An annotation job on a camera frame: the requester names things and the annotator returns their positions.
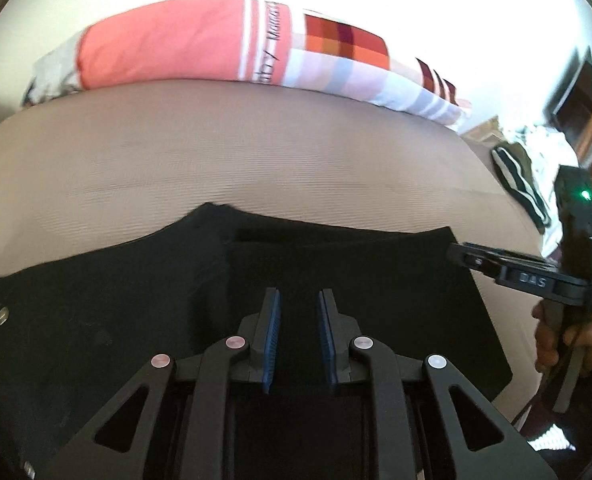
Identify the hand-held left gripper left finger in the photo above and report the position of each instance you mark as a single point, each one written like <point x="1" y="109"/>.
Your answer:
<point x="273" y="340"/>

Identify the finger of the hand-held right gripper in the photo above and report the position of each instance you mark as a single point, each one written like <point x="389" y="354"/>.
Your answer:
<point x="475" y="258"/>

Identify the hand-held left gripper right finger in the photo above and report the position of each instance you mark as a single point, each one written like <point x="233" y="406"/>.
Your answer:
<point x="326" y="340"/>

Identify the black pants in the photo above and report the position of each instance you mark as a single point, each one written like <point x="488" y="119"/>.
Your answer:
<point x="126" y="280"/>

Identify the dark striped garment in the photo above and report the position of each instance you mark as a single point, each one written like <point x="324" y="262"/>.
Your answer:
<point x="518" y="180"/>

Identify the white crumpled cloth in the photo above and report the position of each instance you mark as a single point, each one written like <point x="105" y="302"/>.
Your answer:
<point x="543" y="155"/>

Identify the dark wooden cabinet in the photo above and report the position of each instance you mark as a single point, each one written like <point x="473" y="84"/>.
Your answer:
<point x="578" y="105"/>

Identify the pink patchwork pillow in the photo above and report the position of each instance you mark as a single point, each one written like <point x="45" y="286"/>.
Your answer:
<point x="161" y="40"/>

